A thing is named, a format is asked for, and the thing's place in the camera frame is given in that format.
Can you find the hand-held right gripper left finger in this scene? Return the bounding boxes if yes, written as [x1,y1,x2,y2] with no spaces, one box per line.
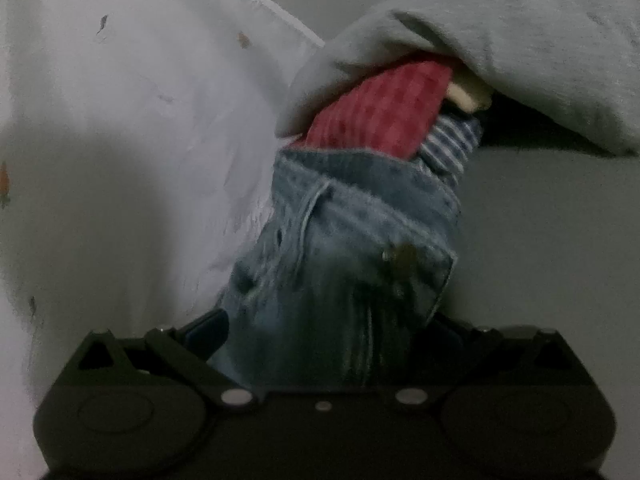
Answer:
[59,309,262,413]

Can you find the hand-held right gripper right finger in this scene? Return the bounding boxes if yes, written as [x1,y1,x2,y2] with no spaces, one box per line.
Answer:
[395,312,598,408]

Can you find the blue denim jeans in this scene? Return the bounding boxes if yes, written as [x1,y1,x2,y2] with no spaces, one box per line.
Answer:
[212,149,462,392]

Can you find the pale bed sheet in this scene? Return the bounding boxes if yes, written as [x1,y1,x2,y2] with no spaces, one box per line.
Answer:
[210,0,640,401]

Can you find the blue striped cloth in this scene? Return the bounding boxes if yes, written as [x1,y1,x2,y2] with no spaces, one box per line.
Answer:
[417,114,483,192]

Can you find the white printed quilt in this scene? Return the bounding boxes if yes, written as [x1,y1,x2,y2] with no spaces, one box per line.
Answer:
[0,0,328,480]

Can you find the red checked cloth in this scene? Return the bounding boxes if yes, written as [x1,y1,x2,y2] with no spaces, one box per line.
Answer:
[286,59,452,162]

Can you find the beige cloth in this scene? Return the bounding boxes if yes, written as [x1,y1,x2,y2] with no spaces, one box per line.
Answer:
[446,67,497,113]

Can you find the grey sweatshirt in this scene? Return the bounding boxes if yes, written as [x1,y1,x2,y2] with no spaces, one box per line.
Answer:
[276,0,640,158]

